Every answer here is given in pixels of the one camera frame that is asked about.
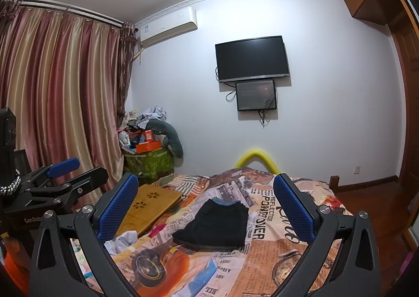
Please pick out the small wall monitor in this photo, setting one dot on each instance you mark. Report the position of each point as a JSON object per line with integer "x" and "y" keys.
{"x": 255, "y": 95}

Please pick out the pink object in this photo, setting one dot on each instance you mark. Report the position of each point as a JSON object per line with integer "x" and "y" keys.
{"x": 407, "y": 264}

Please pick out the striped pink curtain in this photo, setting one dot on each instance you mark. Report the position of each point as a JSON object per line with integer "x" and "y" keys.
{"x": 59, "y": 87}

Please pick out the small red box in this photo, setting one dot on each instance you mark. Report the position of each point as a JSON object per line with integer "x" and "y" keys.
{"x": 149, "y": 136}

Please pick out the blue jeans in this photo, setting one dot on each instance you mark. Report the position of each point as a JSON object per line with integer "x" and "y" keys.
{"x": 226, "y": 200}

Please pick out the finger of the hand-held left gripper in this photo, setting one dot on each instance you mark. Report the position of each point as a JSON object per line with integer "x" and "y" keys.
{"x": 81, "y": 185}
{"x": 64, "y": 166}

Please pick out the green storage box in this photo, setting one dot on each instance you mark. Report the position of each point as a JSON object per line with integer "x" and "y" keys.
{"x": 154, "y": 162}

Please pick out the white air conditioner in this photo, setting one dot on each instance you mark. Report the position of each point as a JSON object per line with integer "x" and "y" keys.
{"x": 167, "y": 27}

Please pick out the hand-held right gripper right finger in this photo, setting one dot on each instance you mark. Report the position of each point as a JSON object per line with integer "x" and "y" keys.
{"x": 294, "y": 208}

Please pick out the wooden door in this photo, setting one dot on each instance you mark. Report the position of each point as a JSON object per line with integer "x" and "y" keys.
{"x": 409, "y": 87}

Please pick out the black wall television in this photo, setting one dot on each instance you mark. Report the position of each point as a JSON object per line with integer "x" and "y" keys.
{"x": 252, "y": 58}

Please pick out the orange cloth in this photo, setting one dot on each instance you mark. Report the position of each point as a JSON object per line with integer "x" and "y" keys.
{"x": 18, "y": 261}

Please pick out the curtain rail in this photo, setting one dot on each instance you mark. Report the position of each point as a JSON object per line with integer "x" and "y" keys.
{"x": 72, "y": 12}

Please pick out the white cloth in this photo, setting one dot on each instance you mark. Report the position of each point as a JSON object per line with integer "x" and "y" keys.
{"x": 122, "y": 241}

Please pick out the wooden bed post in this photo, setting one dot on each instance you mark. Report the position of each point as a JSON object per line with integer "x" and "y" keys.
{"x": 334, "y": 183}

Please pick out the grey pillow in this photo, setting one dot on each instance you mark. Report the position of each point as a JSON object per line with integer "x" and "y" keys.
{"x": 173, "y": 140}

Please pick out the wooden lap desk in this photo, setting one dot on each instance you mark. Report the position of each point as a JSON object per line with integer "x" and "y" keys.
{"x": 154, "y": 202}

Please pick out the black pants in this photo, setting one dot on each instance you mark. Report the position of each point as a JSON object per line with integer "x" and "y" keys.
{"x": 216, "y": 225}

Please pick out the yellow foam pad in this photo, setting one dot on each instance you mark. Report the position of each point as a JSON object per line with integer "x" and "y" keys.
{"x": 253, "y": 154}

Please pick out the white wall socket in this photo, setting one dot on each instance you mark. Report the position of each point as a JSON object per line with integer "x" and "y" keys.
{"x": 357, "y": 169}

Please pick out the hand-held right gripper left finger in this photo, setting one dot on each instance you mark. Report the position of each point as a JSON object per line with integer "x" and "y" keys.
{"x": 119, "y": 202}

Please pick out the orange box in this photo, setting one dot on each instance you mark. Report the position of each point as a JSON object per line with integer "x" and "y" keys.
{"x": 149, "y": 147}

